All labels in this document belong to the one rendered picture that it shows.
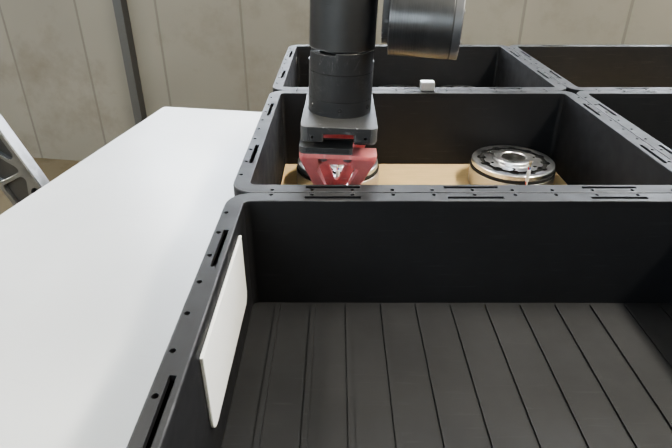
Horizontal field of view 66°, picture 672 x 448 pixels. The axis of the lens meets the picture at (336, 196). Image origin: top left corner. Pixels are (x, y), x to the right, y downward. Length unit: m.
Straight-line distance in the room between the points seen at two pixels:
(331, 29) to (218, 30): 2.10
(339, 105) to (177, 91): 2.26
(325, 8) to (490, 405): 0.32
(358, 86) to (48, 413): 0.43
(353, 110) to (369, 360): 0.21
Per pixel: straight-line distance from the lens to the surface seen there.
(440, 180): 0.69
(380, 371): 0.41
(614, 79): 1.12
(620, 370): 0.46
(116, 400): 0.60
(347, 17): 0.44
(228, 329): 0.36
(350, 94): 0.45
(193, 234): 0.84
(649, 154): 0.58
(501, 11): 2.35
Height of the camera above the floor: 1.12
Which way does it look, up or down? 27 degrees down
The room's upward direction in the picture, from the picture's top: straight up
